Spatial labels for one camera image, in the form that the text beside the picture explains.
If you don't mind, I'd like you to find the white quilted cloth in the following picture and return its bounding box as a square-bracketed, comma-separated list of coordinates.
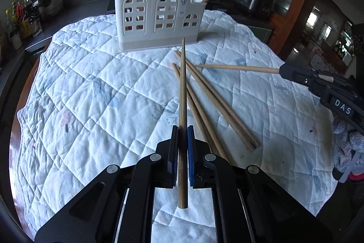
[14, 15, 336, 234]

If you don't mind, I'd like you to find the white plastic utensil holder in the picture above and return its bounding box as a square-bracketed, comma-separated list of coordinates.
[115, 0, 206, 52]

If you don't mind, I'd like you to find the small white jar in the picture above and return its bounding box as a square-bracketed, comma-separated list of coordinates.
[10, 32, 22, 50]

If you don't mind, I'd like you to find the dark soy sauce bottle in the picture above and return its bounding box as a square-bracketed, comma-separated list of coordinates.
[16, 0, 43, 39]

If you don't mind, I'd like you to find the yellow cap oil bottle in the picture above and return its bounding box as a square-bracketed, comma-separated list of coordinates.
[5, 1, 20, 30]

